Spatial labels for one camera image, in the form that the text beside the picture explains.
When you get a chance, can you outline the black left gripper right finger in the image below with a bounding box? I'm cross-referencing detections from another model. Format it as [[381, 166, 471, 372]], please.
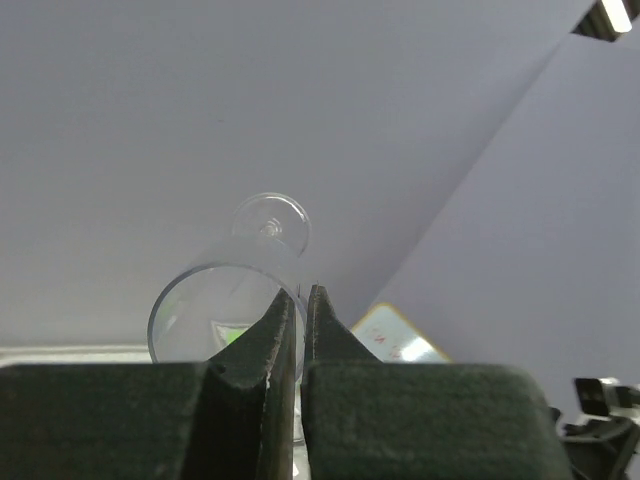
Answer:
[[301, 285, 571, 479]]

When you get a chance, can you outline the small whiteboard yellow frame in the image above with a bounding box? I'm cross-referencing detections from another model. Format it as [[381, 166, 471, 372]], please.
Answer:
[[351, 303, 451, 363]]

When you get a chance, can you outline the clear tall glass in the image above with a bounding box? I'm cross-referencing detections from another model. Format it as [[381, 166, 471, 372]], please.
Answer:
[[146, 191, 313, 446]]

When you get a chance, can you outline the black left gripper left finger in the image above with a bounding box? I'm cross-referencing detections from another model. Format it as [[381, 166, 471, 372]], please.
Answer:
[[1, 292, 296, 479]]

